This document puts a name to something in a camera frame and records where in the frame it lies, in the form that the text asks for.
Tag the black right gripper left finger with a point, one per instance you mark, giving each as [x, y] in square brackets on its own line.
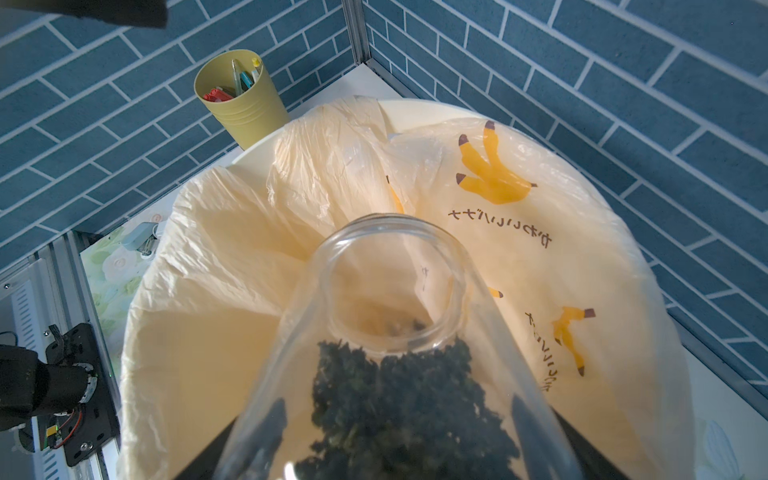
[203, 465]

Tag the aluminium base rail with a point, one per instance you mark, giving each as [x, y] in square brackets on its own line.
[45, 296]

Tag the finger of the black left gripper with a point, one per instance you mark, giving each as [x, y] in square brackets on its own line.
[136, 13]

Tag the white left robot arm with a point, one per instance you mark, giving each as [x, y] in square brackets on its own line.
[72, 384]

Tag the red object in cup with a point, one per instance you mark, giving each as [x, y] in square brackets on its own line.
[217, 95]

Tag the clear glass jar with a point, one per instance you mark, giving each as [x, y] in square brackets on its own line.
[390, 284]

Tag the yellow plastic pen cup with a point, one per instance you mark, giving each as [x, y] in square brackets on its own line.
[256, 109]

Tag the dark moldy tea leaves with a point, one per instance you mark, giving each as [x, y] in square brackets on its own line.
[416, 415]

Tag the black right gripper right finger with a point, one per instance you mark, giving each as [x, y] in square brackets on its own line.
[594, 465]

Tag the banana print bin bag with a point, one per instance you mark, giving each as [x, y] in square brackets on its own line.
[565, 271]

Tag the light blue stapler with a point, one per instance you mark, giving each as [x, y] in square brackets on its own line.
[142, 239]

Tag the cream waste bin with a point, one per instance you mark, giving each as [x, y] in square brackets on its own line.
[401, 115]

